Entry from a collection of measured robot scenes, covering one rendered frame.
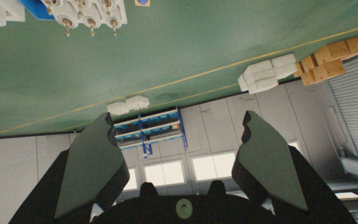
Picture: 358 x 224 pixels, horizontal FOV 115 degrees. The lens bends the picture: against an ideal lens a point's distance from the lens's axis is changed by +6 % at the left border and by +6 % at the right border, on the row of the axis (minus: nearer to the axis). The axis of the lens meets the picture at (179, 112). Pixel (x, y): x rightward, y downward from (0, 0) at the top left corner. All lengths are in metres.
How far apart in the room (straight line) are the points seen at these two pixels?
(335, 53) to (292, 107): 3.16
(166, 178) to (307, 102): 6.80
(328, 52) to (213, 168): 4.81
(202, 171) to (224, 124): 2.30
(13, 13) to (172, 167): 5.75
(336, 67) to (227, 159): 4.12
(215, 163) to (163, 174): 2.45
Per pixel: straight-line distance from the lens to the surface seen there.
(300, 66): 4.30
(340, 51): 3.92
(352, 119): 6.64
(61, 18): 1.00
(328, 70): 3.88
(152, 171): 6.40
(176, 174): 6.06
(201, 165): 5.76
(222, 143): 5.63
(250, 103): 5.93
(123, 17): 1.03
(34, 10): 1.27
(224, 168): 5.85
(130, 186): 7.22
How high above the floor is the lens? 0.95
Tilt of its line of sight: 8 degrees down
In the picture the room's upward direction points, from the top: 168 degrees clockwise
